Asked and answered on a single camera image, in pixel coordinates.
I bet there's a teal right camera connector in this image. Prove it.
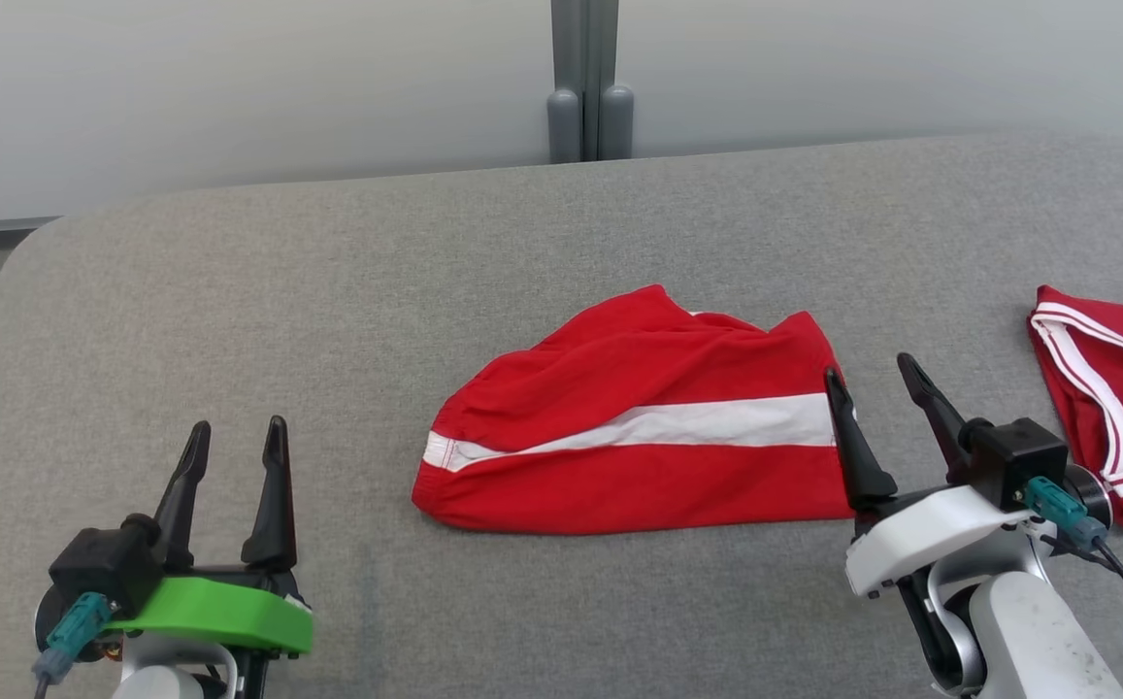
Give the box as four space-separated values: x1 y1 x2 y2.
1024 476 1108 551

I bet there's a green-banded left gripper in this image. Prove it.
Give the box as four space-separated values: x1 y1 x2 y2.
100 416 314 656

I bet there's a teal left camera connector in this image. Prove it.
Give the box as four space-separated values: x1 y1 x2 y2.
34 592 120 681

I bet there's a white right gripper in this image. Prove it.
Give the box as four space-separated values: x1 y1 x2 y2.
823 352 1057 598

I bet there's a red shorts white stripe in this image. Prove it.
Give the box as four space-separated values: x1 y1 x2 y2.
413 284 858 536

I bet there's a red polo shirt white collar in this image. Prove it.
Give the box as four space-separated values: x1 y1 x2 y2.
1027 285 1123 530

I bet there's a grey rounded partition post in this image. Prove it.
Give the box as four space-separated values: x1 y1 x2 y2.
546 0 636 164

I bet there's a teal camera connector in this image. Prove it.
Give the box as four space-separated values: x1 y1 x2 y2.
1024 476 1108 551
34 592 120 681

